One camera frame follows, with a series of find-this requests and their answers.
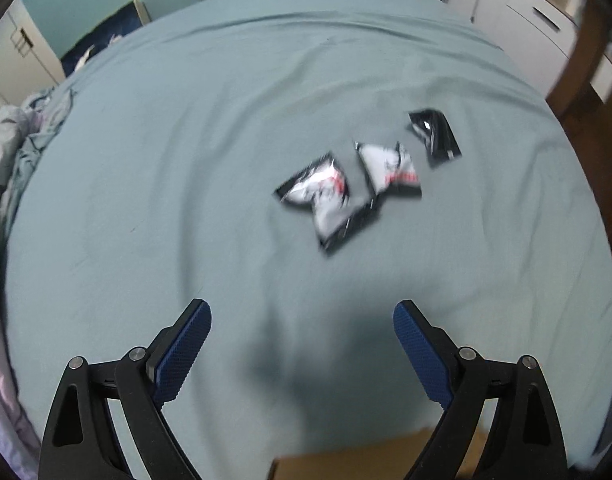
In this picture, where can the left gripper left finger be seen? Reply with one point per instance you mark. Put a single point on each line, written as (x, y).
(80, 440)

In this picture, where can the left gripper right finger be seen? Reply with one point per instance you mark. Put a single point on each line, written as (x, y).
(525, 440)

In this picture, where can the cardboard box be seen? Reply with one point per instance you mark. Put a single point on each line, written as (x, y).
(391, 459)

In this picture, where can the white snack packet upper right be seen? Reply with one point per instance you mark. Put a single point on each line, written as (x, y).
(388, 170)

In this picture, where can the white snack packet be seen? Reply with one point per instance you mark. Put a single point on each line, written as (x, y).
(322, 187)
(388, 170)

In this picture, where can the black snack packet far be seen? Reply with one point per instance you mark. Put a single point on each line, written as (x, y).
(432, 128)

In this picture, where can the crumpled grey blanket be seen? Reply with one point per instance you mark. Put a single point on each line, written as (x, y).
(26, 131)

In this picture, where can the white snack packet upper left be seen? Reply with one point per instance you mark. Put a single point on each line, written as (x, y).
(322, 187)

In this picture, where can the teal bed sheet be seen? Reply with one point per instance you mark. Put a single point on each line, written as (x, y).
(303, 166)

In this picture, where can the white door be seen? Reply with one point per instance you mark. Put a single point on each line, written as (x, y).
(27, 62)

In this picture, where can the white cabinet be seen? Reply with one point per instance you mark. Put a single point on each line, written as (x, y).
(538, 35)

